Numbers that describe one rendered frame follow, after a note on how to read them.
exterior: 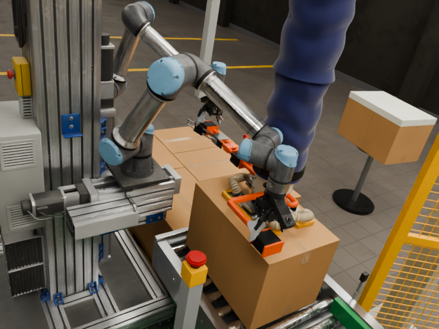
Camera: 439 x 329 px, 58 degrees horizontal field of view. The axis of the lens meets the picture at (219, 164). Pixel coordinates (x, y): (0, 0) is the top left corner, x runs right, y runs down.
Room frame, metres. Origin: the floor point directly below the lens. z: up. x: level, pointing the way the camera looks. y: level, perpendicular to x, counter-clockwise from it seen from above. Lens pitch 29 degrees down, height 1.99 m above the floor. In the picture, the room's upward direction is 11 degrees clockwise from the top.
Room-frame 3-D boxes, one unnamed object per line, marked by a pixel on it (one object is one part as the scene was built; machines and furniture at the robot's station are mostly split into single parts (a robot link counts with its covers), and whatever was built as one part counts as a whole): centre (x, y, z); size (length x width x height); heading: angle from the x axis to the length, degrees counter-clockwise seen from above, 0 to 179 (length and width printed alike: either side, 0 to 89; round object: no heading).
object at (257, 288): (1.51, -0.24, 0.75); 0.60 x 0.40 x 0.40; 37
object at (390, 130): (3.28, -1.33, 0.82); 0.60 x 0.40 x 0.40; 30
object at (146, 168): (1.51, 0.36, 1.09); 0.15 x 0.15 x 0.10
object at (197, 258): (1.03, 0.02, 1.02); 0.07 x 0.07 x 0.04
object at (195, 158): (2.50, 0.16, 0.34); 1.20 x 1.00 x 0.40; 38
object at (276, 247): (1.12, -0.22, 1.08); 0.09 x 0.08 x 0.05; 126
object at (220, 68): (1.98, 0.10, 1.39); 0.09 x 0.08 x 0.11; 85
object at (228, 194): (1.46, -0.17, 0.97); 0.34 x 0.10 x 0.05; 36
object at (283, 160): (1.14, -0.20, 1.40); 0.09 x 0.08 x 0.11; 68
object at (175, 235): (1.79, -0.02, 0.58); 0.70 x 0.03 x 0.06; 128
